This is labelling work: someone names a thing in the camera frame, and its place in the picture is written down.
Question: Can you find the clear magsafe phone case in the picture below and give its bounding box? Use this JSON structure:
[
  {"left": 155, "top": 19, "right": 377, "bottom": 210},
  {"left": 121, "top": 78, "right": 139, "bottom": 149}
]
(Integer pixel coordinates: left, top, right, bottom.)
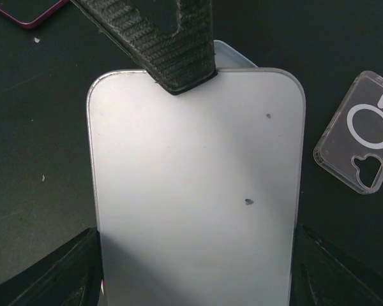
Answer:
[{"left": 313, "top": 71, "right": 383, "bottom": 194}]

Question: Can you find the light blue phone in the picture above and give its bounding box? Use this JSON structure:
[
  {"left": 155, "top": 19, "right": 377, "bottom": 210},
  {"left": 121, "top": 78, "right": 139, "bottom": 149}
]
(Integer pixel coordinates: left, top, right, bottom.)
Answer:
[{"left": 214, "top": 40, "right": 257, "bottom": 68}]

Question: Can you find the red cased phone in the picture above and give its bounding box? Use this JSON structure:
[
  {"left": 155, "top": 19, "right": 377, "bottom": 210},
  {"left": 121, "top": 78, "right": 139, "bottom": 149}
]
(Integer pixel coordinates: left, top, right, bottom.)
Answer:
[{"left": 0, "top": 0, "right": 69, "bottom": 29}]

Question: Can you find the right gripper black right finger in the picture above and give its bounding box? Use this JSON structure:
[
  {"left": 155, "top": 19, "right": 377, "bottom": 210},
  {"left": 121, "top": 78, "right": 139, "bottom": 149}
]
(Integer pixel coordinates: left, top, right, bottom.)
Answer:
[{"left": 291, "top": 224, "right": 383, "bottom": 305}]

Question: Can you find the white phone face down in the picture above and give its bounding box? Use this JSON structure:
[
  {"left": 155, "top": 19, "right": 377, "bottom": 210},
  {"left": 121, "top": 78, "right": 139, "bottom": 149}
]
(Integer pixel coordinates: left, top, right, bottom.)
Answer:
[{"left": 87, "top": 68, "right": 305, "bottom": 305}]

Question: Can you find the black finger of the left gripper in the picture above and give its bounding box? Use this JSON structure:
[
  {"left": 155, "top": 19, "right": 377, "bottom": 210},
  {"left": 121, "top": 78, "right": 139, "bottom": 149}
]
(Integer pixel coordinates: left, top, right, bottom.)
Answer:
[{"left": 74, "top": 1, "right": 217, "bottom": 95}]

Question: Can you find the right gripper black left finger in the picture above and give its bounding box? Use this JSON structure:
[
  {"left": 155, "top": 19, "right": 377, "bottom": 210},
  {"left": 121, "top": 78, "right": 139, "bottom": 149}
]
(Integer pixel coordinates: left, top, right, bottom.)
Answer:
[{"left": 8, "top": 228, "right": 103, "bottom": 305}]

